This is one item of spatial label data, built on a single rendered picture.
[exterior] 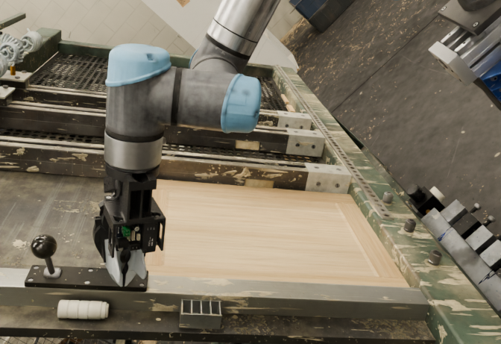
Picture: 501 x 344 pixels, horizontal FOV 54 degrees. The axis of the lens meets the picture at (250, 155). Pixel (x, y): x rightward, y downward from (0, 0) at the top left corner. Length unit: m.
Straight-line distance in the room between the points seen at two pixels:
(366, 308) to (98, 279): 0.49
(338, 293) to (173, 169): 0.58
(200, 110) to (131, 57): 0.10
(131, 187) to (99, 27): 6.09
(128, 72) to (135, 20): 5.99
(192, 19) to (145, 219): 4.47
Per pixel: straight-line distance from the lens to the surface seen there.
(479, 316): 1.05
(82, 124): 1.62
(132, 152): 0.64
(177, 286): 0.92
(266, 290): 0.94
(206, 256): 1.04
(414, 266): 1.12
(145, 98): 0.61
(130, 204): 0.65
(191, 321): 0.89
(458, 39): 1.46
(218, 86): 0.62
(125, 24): 6.63
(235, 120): 0.62
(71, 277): 0.92
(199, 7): 5.05
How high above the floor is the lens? 1.65
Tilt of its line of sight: 21 degrees down
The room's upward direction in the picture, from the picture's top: 50 degrees counter-clockwise
